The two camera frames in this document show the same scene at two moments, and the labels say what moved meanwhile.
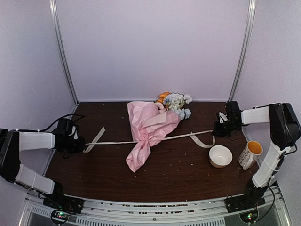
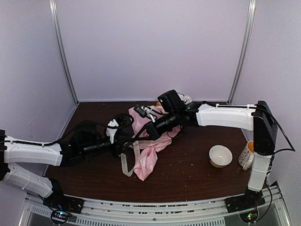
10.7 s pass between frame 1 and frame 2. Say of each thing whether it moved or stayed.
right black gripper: moved
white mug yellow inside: stayed
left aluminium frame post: stayed
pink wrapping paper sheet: moved
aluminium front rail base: stayed
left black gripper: moved
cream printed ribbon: moved
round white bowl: stayed
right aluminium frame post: stayed
